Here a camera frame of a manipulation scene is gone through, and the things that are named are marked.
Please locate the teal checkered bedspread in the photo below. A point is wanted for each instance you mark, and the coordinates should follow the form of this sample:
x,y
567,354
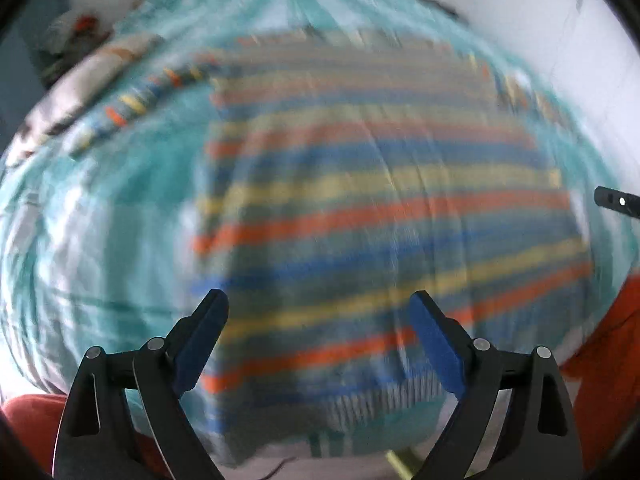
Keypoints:
x,y
100,240

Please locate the striped knit sweater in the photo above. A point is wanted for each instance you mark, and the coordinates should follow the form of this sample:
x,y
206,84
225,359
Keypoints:
x,y
375,210

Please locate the white knitted cloth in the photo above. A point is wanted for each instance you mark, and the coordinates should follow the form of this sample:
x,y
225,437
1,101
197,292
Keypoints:
x,y
67,32

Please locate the striped beige pillow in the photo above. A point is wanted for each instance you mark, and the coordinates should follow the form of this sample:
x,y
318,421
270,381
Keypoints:
x,y
85,80

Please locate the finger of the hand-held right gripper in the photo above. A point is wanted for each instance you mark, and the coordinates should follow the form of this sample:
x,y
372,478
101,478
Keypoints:
x,y
617,201

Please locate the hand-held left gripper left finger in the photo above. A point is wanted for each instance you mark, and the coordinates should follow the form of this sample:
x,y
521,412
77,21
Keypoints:
x,y
202,340

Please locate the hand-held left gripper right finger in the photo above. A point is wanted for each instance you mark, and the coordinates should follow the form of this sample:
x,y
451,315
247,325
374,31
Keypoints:
x,y
437,340

